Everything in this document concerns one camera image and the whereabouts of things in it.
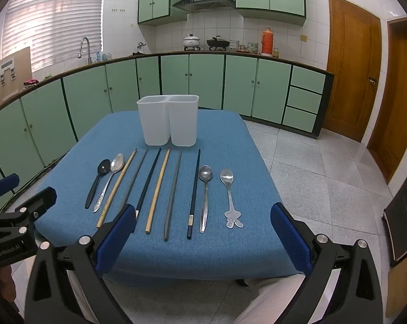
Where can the orange thermos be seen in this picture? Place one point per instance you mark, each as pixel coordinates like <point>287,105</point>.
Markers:
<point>267,42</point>

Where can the blue bottle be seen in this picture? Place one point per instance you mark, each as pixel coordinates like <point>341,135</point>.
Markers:
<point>99,56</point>

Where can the stack of bowls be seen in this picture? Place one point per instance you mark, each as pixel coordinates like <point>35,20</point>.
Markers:
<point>234,45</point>

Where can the black chopstick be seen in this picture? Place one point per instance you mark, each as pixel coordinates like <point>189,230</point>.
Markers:
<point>148,180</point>
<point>193,194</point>

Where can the black appliance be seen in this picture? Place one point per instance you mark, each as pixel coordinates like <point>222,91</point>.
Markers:
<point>404,229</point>

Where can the white window blind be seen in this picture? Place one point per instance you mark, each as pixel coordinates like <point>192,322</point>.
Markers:
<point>55,17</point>

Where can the metal kitchen faucet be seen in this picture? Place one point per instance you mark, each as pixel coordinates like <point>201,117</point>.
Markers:
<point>84,38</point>

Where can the black spoon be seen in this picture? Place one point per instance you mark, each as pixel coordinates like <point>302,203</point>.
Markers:
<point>104,167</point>

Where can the green base cabinets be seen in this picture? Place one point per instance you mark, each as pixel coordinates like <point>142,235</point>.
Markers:
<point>207,81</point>

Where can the black range hood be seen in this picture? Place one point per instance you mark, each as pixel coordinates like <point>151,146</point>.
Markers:
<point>203,3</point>

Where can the blue tablecloth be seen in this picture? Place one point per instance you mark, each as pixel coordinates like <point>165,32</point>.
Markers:
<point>223,135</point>

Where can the white two-compartment utensil holder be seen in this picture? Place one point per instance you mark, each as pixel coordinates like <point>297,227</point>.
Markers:
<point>156,121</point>

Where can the cardboard board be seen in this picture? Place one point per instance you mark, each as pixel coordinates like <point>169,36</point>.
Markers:
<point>17,64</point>

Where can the patterned jar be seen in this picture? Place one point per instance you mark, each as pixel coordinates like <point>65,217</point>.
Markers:
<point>252,48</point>

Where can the small metal kettle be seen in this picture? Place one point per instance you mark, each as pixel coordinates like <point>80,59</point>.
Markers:
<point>141,47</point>

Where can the red cloth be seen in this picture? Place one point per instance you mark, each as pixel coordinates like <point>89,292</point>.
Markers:
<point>31,82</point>

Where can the plain silver spoon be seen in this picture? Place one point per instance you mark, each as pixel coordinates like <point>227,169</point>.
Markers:
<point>205,173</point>

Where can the wooden door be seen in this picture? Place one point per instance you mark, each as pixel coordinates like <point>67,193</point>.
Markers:
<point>352,74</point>
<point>402,108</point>

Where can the white cooking pot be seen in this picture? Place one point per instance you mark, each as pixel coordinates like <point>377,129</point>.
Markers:
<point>191,42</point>

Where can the green drawer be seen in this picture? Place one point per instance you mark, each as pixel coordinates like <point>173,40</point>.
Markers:
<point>304,100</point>
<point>308,79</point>
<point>299,119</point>

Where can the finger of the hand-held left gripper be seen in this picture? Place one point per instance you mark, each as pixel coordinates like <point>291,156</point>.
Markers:
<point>43,197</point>
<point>4,184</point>

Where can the black wok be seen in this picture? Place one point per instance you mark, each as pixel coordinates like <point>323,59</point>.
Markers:
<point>218,43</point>

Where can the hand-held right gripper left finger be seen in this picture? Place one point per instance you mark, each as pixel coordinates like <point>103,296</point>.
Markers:
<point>115,239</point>

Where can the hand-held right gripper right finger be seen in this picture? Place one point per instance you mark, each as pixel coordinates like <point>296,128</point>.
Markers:
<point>291,239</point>

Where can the bamboo chopstick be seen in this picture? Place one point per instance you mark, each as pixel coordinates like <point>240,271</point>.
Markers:
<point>158,190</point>
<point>116,188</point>

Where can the grey chopstick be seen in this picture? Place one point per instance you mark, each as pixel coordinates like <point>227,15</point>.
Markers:
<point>134,178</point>
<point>173,195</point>

